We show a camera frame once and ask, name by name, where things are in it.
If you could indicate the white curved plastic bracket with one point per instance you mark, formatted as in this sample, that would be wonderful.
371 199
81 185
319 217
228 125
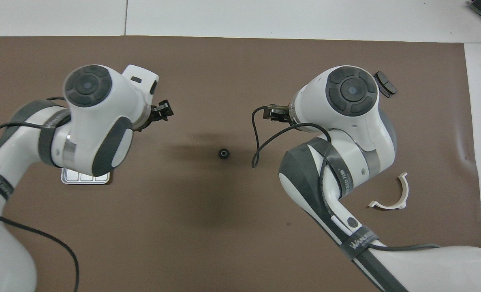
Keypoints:
390 206

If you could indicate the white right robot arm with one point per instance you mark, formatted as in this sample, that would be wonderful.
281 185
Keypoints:
345 121

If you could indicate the silver metal tray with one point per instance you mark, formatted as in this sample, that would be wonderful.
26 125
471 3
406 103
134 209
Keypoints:
82 178

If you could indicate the short dark grey brake pad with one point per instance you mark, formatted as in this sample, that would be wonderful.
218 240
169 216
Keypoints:
388 87

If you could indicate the large black bearing gear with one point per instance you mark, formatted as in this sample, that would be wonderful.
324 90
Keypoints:
220 154

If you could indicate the brown paper mat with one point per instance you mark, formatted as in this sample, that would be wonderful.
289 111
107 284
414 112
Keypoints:
224 223

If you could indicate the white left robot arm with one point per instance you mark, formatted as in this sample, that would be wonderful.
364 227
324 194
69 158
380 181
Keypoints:
98 121

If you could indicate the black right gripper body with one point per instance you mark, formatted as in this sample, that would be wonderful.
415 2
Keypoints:
285 113

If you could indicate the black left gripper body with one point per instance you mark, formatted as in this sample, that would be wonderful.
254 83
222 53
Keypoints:
151 115

